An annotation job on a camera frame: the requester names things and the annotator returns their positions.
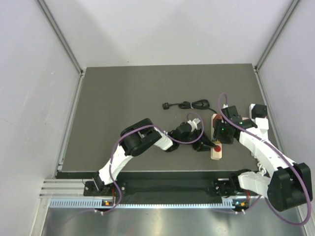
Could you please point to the white red power strip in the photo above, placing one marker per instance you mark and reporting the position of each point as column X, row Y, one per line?
column 216, row 152

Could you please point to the black adapter on white strip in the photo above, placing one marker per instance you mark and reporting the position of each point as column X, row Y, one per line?
column 259, row 111

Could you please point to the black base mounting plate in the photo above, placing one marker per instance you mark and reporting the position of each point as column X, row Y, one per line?
column 212, row 187

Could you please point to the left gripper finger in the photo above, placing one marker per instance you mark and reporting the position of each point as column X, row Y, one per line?
column 207, row 143
column 204, row 148

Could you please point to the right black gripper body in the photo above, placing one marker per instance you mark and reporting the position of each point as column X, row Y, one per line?
column 221, row 132

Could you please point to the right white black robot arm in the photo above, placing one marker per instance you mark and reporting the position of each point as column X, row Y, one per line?
column 282, row 181

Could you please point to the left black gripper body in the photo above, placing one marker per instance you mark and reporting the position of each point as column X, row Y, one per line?
column 192, row 136

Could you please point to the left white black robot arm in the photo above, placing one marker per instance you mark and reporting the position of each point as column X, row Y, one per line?
column 138, row 138

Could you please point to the red koi fish adapter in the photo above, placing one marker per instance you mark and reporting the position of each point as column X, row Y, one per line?
column 217, row 117

